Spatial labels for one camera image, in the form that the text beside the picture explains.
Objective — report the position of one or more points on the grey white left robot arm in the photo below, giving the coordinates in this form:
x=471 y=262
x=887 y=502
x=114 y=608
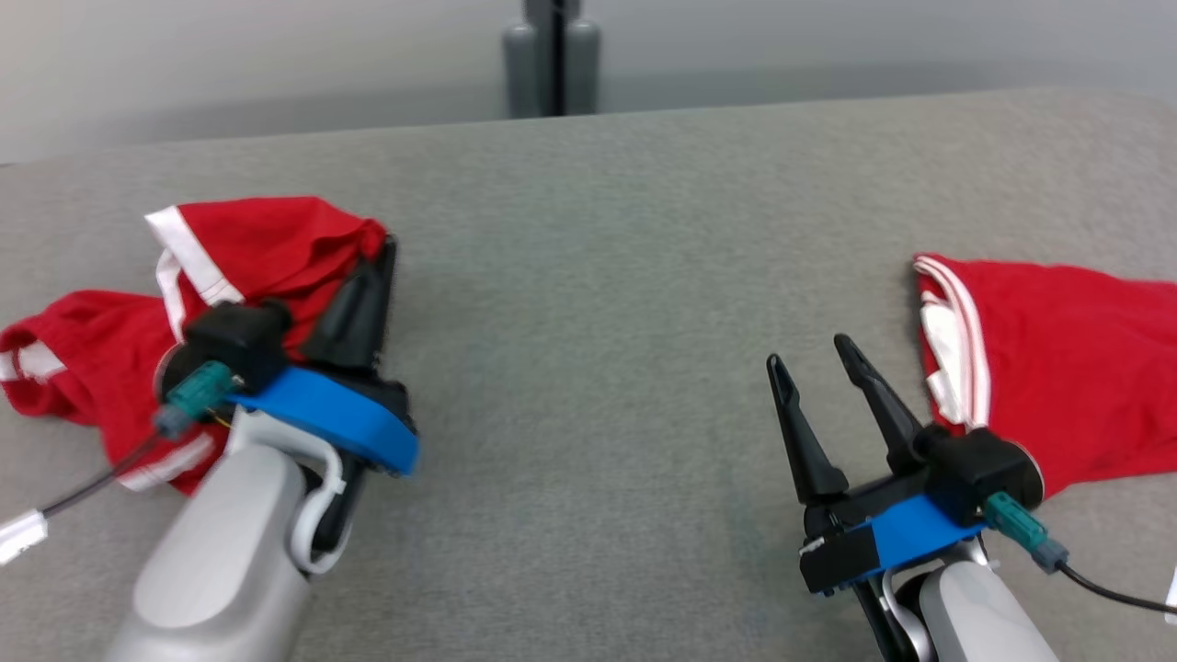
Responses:
x=221 y=552

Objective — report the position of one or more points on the red garment thin white stripes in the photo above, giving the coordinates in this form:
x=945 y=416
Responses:
x=1085 y=368

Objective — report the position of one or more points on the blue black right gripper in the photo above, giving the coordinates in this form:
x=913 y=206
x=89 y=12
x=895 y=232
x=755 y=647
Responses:
x=906 y=529

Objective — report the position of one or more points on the grey partition post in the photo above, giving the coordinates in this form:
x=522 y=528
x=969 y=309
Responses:
x=538 y=9

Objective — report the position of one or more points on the red garment wide white band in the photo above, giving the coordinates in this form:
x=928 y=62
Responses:
x=276 y=239

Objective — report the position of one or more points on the grey rounded post foot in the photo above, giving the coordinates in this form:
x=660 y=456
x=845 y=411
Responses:
x=584 y=69
x=519 y=74

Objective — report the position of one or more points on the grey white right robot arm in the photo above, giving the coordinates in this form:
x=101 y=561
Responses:
x=965 y=616

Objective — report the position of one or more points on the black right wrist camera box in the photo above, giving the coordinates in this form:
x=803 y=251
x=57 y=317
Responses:
x=979 y=469

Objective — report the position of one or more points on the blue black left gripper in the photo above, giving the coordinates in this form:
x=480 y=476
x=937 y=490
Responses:
x=349 y=418

